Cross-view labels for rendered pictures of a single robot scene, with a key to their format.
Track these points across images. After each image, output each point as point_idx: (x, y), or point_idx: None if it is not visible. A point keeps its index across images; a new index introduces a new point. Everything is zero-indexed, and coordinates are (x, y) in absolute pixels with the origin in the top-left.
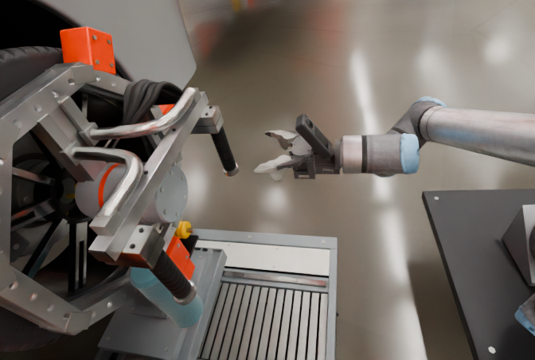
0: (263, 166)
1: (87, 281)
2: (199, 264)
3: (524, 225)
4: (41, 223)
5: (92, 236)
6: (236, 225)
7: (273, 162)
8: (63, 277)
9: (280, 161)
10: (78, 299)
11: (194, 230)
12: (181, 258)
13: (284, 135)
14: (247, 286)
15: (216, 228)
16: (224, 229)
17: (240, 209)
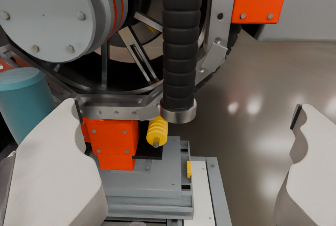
0: (54, 110)
1: (69, 71)
2: (165, 184)
3: None
4: None
5: (131, 69)
6: (246, 224)
7: (50, 138)
8: (82, 61)
9: (40, 172)
10: (25, 56)
11: (157, 147)
12: (119, 144)
13: (326, 170)
14: None
15: (234, 199)
16: (235, 209)
17: (270, 222)
